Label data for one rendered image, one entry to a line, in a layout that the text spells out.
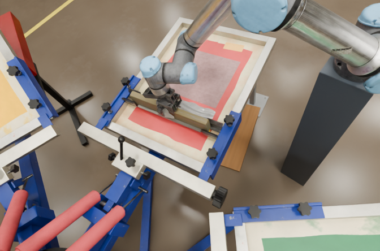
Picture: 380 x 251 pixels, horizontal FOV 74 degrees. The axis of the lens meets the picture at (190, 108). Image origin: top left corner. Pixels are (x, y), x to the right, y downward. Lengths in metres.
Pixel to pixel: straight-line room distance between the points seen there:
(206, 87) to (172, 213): 1.12
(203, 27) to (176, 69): 0.16
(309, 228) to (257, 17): 0.75
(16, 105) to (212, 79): 0.90
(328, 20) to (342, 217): 0.66
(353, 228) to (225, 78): 0.79
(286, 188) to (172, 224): 0.88
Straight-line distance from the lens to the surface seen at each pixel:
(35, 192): 1.43
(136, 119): 1.27
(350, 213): 1.07
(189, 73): 0.85
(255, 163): 2.10
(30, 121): 1.29
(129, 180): 1.07
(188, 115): 1.08
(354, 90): 1.04
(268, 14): 0.59
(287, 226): 1.05
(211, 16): 0.82
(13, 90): 1.37
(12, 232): 1.07
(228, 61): 1.36
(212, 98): 1.23
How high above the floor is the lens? 1.98
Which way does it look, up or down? 57 degrees down
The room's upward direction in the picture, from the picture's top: 20 degrees counter-clockwise
